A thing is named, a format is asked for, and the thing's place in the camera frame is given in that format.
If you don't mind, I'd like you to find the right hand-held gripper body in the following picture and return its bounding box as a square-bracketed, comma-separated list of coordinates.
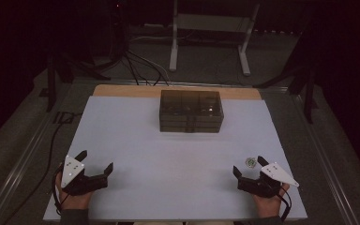
[236, 161, 301, 199]

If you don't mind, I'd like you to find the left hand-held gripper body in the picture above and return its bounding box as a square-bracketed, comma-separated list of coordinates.
[60, 155, 110, 197]

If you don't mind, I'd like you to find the smoky transparent drawer box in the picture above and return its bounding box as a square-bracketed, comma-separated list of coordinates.
[158, 89, 225, 134]

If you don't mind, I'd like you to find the person's left hand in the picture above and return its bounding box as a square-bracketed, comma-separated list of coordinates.
[56, 182, 94, 211]

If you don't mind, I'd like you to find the person's right hand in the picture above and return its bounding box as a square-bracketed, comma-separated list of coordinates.
[251, 182, 292, 219]

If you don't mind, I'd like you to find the white table board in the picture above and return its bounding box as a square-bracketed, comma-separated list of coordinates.
[42, 95, 308, 222]

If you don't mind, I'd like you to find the black metal stand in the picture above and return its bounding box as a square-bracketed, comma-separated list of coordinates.
[44, 46, 113, 113]
[252, 31, 321, 125]

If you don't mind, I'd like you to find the white metal stand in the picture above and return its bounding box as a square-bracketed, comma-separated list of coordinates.
[168, 0, 262, 77]

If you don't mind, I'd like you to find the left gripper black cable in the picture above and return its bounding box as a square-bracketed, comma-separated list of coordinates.
[52, 162, 66, 217]

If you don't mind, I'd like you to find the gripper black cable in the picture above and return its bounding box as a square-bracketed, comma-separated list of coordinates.
[52, 162, 66, 217]
[275, 187, 293, 222]

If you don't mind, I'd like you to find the long black floor cable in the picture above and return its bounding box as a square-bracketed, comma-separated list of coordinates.
[2, 112, 83, 225]

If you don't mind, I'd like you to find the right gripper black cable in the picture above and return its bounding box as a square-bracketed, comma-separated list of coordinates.
[275, 187, 293, 222]

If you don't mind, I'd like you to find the metal floor rail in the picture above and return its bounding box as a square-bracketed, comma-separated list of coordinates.
[293, 93, 360, 225]
[0, 102, 64, 225]

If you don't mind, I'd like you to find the black floor cable bundle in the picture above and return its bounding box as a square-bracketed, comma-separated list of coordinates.
[120, 34, 172, 87]

